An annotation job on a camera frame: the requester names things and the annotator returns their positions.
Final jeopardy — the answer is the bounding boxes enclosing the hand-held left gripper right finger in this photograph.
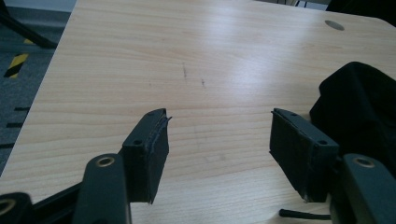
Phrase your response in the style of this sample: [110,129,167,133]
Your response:
[269,107,340,203]

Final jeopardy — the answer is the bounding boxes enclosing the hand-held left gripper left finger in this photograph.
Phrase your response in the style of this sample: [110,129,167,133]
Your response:
[118,107,173,205]

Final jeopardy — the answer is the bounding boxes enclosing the black cloth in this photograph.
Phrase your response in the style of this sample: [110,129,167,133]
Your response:
[309,61,396,178]

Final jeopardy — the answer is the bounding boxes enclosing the yellow black hazard tape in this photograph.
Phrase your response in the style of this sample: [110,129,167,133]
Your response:
[3,52,30,79]

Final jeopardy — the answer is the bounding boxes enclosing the black stand leg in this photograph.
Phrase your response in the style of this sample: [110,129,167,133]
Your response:
[0,0,59,50]

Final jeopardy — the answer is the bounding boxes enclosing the black cable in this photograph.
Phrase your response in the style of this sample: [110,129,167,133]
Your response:
[278,208,332,221]

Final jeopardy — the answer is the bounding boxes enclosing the grey cable grommet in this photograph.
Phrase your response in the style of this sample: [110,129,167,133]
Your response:
[324,20,346,32]

